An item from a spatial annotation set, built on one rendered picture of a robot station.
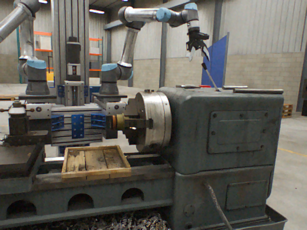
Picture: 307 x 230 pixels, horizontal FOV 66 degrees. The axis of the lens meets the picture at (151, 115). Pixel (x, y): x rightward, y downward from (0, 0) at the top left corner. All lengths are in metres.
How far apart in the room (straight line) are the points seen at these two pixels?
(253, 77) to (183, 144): 11.56
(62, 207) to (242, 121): 0.93
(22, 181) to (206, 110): 0.82
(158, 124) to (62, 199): 0.54
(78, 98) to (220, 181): 1.17
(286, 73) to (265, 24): 2.54
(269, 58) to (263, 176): 10.96
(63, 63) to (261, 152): 1.46
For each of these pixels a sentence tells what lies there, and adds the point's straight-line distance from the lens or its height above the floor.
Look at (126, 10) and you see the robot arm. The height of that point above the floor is 1.74.
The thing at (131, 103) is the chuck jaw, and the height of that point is 1.17.
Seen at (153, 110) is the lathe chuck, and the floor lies 1.16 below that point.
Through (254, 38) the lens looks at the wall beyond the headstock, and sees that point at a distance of 12.90.
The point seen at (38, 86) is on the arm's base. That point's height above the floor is 1.22.
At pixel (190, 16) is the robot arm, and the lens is 1.55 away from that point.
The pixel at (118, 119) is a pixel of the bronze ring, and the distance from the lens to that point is 1.17.
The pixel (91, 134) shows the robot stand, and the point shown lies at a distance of 1.82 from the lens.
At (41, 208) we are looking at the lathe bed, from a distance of 1.19.
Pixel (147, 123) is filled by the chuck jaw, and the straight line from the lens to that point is 1.09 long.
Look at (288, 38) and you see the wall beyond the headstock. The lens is 12.04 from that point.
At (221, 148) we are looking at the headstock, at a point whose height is 0.98.
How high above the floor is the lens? 1.34
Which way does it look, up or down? 10 degrees down
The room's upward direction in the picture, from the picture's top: 2 degrees clockwise
